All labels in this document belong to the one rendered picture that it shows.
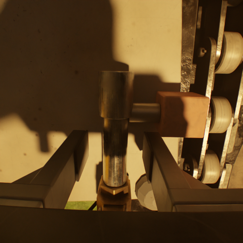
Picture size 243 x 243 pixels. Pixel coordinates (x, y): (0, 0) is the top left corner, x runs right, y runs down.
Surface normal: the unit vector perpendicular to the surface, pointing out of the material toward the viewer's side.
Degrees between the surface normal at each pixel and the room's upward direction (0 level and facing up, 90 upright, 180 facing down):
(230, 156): 0
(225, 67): 45
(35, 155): 0
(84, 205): 0
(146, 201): 28
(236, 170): 10
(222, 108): 35
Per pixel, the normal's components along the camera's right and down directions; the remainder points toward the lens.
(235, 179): -0.21, 0.27
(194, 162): 0.00, -0.55
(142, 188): -0.67, -0.24
